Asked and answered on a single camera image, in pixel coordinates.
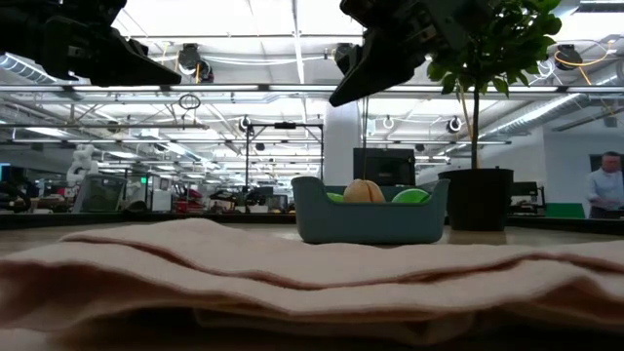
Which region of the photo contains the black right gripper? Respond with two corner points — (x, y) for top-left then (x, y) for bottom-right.
(331, 0), (488, 107)

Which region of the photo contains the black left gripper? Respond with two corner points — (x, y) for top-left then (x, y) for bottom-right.
(0, 0), (182, 88)

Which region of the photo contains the tan orange toy fruit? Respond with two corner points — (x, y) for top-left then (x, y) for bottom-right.
(342, 178), (386, 204)

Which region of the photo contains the teal plastic tupperware container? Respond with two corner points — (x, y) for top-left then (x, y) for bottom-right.
(291, 175), (450, 245)

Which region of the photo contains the black hanging ceiling device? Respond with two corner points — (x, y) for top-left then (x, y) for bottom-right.
(176, 42), (215, 84)

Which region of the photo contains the white robot figure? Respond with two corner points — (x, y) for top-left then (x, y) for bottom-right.
(66, 143), (100, 186)

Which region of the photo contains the grey mesh bin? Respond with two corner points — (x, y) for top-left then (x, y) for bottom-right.
(72, 173), (129, 214)

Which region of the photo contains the green plant in black pot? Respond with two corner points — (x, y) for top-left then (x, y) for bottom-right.
(423, 0), (563, 232)

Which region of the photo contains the black monitor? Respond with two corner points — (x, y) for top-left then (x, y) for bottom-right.
(510, 180), (547, 215)

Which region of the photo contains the green board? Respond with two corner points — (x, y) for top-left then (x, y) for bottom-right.
(544, 202), (587, 219)

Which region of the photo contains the person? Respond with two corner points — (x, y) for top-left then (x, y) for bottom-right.
(584, 150), (624, 219)

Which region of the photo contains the folded beige towel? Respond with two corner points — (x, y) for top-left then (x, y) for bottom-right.
(0, 216), (624, 351)

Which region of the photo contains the black aluminium table frame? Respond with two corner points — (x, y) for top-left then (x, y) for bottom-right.
(0, 210), (624, 235)

